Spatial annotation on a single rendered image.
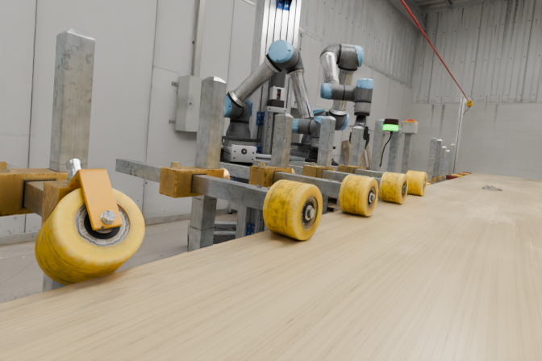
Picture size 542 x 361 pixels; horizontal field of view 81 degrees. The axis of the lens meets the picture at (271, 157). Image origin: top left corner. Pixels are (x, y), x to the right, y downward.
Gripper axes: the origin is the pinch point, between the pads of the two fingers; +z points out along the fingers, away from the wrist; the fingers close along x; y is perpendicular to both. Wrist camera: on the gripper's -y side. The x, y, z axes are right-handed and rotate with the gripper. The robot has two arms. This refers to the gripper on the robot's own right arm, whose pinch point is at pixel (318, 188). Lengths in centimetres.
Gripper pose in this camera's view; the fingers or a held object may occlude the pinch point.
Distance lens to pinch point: 158.8
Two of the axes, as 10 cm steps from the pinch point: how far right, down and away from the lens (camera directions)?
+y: -7.9, -1.2, 6.0
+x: -6.0, -0.1, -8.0
